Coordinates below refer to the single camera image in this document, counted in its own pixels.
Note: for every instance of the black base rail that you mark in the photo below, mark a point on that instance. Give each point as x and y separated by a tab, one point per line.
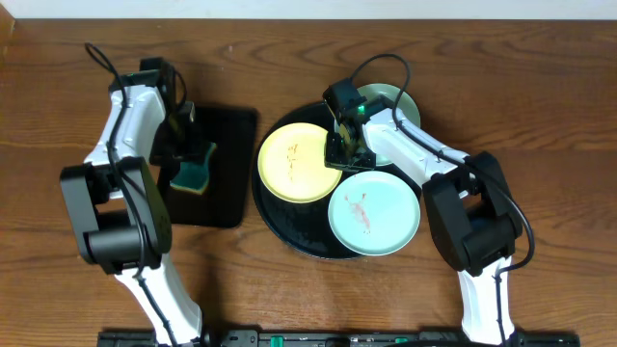
250	338

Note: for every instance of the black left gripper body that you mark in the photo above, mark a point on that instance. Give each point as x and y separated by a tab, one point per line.
171	147

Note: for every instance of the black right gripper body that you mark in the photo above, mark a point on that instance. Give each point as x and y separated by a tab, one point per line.
339	154

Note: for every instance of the black rectangular tray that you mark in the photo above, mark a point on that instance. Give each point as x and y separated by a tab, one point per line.
233	130

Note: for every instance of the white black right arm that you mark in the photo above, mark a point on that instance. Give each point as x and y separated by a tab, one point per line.
473	219

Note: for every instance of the yellow plate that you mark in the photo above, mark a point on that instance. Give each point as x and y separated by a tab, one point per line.
291	163

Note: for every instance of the mint green rear plate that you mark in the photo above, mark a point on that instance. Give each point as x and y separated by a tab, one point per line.
406	104

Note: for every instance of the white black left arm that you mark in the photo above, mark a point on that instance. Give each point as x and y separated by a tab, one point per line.
117	213

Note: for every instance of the light green stained plate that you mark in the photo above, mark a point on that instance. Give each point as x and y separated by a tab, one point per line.
374	213

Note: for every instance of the black round tray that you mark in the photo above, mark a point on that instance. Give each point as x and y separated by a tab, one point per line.
305	226

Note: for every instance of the green yellow sponge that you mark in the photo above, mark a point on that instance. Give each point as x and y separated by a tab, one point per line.
194	177

